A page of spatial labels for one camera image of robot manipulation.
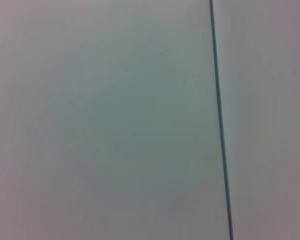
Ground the blue wall joint strip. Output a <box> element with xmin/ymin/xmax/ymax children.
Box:
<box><xmin>208</xmin><ymin>0</ymin><xmax>235</xmax><ymax>240</ymax></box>

